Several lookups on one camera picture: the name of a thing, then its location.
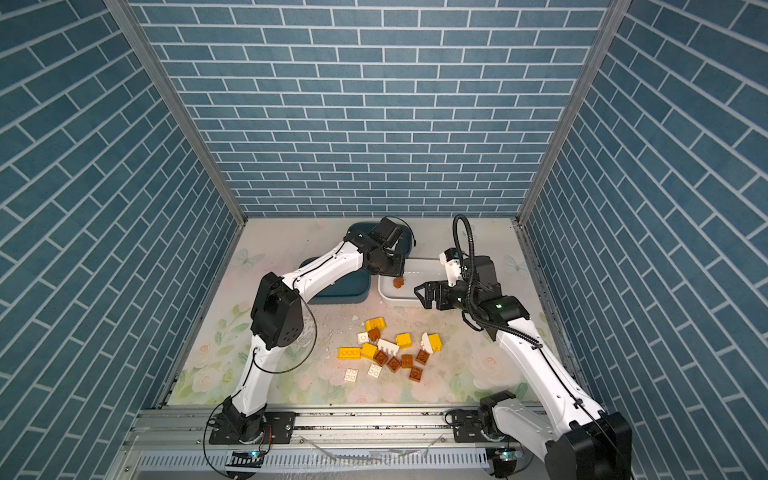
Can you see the brown hollow lego centre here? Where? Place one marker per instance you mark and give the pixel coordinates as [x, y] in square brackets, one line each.
[381, 358]

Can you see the long white lego brick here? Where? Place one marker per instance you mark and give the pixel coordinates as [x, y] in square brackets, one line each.
[388, 347]

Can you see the aluminium front rail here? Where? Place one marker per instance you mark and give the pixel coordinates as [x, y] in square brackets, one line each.
[367, 440]

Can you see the yellow lego brick right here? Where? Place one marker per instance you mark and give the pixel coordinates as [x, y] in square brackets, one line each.
[435, 343]

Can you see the aluminium corner post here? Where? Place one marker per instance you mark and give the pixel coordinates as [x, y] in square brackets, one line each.
[596, 55]
[129, 26]

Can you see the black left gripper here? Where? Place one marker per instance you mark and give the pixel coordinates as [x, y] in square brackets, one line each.
[397, 267]

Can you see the yellow lego brick middle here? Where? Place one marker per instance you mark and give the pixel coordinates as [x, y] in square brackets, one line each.
[403, 340]

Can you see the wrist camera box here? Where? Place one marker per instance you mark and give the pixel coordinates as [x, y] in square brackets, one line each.
[386, 233]
[451, 260]

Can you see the brown hollow lego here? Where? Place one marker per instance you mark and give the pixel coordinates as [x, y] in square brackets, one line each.
[394, 364]
[381, 358]

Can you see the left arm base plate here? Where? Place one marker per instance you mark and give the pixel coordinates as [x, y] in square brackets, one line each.
[275, 428]

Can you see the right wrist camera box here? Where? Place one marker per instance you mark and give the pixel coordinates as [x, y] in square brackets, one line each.
[451, 260]

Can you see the aluminium corner post left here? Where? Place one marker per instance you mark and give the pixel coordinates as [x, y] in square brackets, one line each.
[129, 26]

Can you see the white plastic bin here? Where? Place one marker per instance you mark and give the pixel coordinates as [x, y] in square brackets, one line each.
[416, 272]

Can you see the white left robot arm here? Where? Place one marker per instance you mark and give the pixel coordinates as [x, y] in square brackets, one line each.
[282, 300]

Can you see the yellow hollow lego brick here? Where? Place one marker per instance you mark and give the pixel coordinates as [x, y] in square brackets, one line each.
[375, 323]

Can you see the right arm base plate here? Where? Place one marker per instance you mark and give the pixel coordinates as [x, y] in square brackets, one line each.
[465, 425]

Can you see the long yellow lego brick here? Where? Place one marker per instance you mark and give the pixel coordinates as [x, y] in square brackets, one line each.
[349, 353]

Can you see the aluminium corner post right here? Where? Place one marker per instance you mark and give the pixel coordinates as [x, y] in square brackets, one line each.
[596, 55]

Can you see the brown hollow lego lower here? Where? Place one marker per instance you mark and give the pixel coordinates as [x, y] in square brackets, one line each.
[394, 364]

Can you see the white curved lego brick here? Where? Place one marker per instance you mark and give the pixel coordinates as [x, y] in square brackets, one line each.
[425, 343]

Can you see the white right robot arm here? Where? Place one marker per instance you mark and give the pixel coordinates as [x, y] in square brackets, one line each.
[575, 438]

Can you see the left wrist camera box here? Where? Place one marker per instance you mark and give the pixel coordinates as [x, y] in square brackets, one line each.
[386, 233]

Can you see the near teal plastic bin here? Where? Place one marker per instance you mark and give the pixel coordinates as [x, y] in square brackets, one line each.
[353, 288]

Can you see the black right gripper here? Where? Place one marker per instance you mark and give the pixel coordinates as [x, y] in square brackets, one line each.
[432, 290]

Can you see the far teal plastic bin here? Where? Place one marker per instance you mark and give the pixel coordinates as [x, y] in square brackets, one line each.
[404, 245]

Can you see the teal plastic bin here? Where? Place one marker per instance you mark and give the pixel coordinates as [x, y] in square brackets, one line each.
[353, 288]
[404, 245]

